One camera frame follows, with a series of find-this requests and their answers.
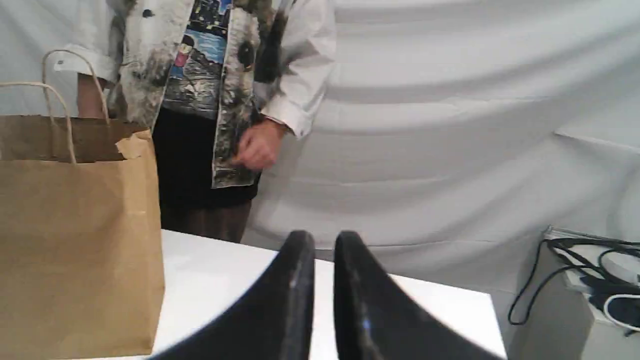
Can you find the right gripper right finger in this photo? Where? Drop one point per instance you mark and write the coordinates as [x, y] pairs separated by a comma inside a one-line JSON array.
[[374, 319]]

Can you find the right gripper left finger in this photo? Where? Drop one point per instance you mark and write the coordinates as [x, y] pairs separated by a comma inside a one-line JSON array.
[[272, 320]]

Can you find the brown paper bag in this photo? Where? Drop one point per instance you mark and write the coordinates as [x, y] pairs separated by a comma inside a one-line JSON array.
[[82, 272]]

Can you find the person's right forearm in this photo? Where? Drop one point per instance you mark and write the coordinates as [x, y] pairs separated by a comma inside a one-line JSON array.
[[90, 98]]

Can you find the person's left hand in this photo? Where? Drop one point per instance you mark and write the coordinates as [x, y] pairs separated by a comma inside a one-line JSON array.
[[260, 145]]

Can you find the grey side cabinet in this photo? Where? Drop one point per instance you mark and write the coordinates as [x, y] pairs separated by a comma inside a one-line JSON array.
[[580, 300]]

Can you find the grey backdrop cloth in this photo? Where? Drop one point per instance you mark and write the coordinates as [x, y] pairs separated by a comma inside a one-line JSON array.
[[441, 138]]

